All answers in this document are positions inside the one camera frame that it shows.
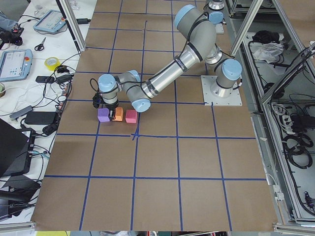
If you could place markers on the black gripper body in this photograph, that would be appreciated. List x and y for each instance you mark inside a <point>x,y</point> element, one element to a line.
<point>111,107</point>

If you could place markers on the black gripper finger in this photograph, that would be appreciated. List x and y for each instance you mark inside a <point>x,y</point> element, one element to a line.
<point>111,114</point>

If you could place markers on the orange foam block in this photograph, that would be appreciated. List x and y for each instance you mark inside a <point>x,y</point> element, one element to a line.
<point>119,114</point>

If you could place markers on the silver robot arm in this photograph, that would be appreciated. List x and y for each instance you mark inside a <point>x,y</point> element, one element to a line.
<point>200,45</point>
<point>214,11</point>

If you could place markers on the purple foam block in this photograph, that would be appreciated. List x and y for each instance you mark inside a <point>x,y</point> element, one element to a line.
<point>103,115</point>

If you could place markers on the pink foam block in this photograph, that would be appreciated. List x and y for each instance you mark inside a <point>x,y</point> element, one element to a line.
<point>131,116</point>

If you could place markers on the yellow tape roll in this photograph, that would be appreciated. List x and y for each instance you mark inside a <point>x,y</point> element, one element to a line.
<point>52,63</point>

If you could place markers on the black power adapter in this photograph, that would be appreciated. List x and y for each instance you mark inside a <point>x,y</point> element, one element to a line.
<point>40,118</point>

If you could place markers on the black laptop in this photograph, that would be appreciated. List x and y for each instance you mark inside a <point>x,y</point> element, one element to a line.
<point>16,146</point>

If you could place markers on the far blue teach pendant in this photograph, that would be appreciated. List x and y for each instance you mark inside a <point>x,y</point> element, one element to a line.
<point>52,22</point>

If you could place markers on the blue teach pendant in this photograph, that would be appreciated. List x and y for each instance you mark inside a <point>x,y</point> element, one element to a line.
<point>15,65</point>
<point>52,22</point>

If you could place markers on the near blue teach pendant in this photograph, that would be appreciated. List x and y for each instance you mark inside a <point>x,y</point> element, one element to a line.
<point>15,65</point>

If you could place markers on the white crumpled cloth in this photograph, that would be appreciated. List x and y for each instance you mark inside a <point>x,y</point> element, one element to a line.
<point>268,52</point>

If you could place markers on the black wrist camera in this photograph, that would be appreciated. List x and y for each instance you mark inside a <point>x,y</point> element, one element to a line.
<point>97,100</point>

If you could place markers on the black handled scissors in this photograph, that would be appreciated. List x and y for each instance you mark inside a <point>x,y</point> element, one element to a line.
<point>40,46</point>

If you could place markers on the aluminium frame post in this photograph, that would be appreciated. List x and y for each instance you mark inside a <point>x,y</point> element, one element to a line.
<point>71,22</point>

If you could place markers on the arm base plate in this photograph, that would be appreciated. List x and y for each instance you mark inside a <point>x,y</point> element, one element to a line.
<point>219,28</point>
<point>214,95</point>

